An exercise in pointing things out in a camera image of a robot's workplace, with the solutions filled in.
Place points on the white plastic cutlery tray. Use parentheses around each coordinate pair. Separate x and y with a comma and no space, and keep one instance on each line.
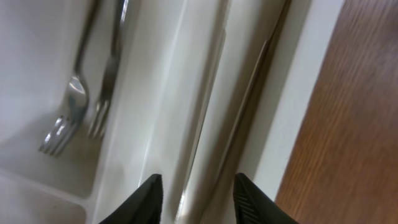
(184,69)

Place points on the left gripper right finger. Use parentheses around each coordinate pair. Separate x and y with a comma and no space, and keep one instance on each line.
(253,206)

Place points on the metal fork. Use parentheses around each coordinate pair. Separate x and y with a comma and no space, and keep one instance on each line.
(76,97)
(102,106)

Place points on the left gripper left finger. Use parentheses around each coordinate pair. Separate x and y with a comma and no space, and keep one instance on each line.
(144,206)

